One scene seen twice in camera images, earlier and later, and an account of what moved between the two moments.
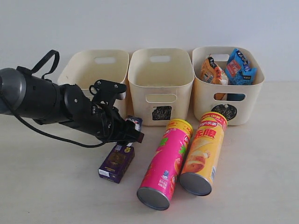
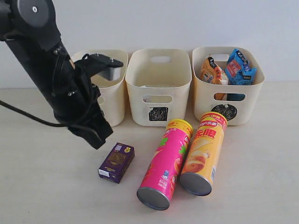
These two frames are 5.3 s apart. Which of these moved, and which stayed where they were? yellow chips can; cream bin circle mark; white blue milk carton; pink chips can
Moved: white blue milk carton
Stayed: yellow chips can; pink chips can; cream bin circle mark
